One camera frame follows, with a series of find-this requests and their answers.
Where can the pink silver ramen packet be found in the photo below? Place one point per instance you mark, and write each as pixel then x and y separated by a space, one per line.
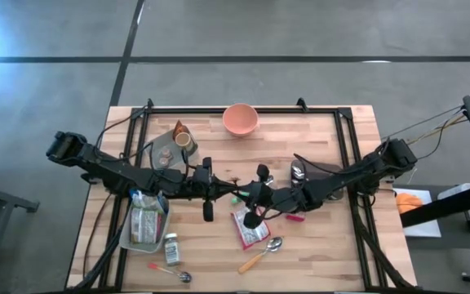
pixel 145 226

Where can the white translucent plastic bin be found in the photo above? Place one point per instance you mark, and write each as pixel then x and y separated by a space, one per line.
pixel 145 247

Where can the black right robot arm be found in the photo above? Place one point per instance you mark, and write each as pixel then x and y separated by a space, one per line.
pixel 341 177

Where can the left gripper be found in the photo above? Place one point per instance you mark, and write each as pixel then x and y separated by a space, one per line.
pixel 201 179

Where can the black metal table frame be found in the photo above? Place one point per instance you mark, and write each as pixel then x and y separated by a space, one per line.
pixel 300 110

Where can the orange taco seasoning packet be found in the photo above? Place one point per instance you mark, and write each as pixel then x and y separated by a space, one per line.
pixel 180 127

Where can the white lid bagel seasoning jar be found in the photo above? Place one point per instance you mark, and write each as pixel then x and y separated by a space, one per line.
pixel 172 251

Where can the peach plastic bowl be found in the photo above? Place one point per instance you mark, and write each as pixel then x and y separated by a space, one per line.
pixel 240 118

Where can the all silver spoon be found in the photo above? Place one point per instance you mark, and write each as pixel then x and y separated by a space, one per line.
pixel 298 171

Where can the white plastic container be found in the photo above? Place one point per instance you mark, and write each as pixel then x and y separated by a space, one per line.
pixel 459 190

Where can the white board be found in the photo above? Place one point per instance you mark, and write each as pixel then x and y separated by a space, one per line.
pixel 422 228

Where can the gold lid spice jar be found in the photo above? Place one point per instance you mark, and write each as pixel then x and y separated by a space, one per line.
pixel 184 141

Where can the grey side table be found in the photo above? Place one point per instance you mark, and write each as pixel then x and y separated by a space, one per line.
pixel 6 200

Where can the light grey plastic bin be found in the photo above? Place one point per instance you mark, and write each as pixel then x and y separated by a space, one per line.
pixel 157 141

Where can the dark grey plastic bin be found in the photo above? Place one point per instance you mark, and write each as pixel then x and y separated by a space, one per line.
pixel 318 165

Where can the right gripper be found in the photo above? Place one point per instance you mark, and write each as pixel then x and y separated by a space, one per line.
pixel 264 195

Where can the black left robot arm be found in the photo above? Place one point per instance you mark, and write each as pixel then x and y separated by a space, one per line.
pixel 112 169

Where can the small glass spice jar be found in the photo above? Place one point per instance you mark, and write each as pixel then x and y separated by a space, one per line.
pixel 164 155

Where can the orange object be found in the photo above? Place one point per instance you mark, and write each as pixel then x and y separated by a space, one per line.
pixel 406 203

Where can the red ramen packet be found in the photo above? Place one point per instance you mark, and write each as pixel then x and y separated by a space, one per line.
pixel 255 237

